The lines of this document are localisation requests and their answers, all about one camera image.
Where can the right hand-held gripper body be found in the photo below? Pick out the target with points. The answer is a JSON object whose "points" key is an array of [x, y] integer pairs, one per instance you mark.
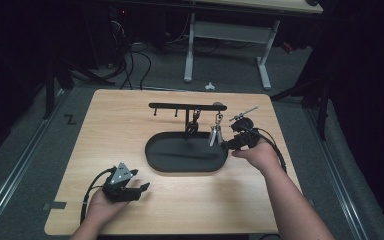
{"points": [[243, 133]]}

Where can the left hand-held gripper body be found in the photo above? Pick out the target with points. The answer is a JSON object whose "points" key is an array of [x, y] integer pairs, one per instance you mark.
{"points": [[120, 186]]}

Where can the silver key bunch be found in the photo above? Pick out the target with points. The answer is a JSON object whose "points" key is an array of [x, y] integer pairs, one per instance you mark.
{"points": [[216, 131]]}

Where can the black car key fob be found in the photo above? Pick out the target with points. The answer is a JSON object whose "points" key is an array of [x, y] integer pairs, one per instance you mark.
{"points": [[192, 126]]}

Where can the black key rack with tray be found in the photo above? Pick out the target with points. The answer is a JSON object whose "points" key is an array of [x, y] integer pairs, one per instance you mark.
{"points": [[183, 153]]}

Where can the person's left hand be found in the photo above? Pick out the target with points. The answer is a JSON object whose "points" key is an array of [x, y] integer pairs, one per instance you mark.
{"points": [[105, 208]]}

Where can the person's right hand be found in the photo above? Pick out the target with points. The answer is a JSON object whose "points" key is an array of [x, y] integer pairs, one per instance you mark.
{"points": [[258, 156]]}

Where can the small white floor object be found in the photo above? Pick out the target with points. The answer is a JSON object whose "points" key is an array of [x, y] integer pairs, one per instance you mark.
{"points": [[209, 87]]}

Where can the grey tape strip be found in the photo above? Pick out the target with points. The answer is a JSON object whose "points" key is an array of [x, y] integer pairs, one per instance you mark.
{"points": [[311, 202], [56, 205]]}

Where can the black stand legs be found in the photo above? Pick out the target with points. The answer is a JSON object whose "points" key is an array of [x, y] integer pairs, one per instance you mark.
{"points": [[320, 100], [51, 86]]}

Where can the white-legged desk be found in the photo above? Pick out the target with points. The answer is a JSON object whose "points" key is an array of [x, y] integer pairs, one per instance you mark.
{"points": [[228, 31]]}

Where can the metal floor rail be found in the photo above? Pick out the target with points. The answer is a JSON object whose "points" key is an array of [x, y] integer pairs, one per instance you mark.
{"points": [[16, 166], [338, 180]]}

